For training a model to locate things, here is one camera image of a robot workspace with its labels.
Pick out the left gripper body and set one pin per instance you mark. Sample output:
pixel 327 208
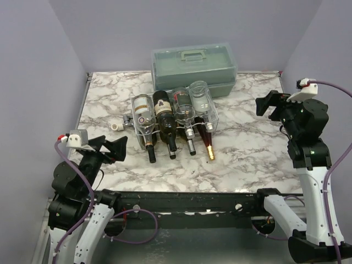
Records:
pixel 92 161

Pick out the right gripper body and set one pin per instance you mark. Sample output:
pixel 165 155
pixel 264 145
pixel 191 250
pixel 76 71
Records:
pixel 276 107

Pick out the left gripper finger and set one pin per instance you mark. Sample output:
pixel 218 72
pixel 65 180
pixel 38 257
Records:
pixel 98 142
pixel 121 150

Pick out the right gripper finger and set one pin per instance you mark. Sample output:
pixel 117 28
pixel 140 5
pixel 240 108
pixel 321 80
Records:
pixel 262 104
pixel 274 98

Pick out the clear bottle cream label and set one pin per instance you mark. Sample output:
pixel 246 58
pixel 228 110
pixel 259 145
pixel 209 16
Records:
pixel 145 122

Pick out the clear bottle silver cap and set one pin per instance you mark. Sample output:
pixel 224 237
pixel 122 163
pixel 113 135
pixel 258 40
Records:
pixel 203 103

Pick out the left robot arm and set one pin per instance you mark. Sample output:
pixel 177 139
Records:
pixel 78 217

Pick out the dark bottle lower middle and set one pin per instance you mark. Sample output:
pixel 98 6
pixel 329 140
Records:
pixel 172 154

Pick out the dark wine bottle upper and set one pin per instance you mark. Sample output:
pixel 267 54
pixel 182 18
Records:
pixel 165 117

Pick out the red wine bottle gold cap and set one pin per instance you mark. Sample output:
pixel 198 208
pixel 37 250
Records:
pixel 207 140

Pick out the dark bottle silver neck lower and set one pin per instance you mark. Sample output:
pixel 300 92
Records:
pixel 189 142

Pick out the clear bottle dark label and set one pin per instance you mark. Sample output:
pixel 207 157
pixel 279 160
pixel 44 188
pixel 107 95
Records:
pixel 183 109

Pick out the green plastic toolbox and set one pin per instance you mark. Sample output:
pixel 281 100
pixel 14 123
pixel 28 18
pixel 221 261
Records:
pixel 179 67

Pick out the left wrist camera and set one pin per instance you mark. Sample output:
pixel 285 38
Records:
pixel 75 139

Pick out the white wire wine rack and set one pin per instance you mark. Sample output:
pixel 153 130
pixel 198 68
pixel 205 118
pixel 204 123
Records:
pixel 196 121

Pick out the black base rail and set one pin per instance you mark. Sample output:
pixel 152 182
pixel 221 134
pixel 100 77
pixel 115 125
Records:
pixel 186 210

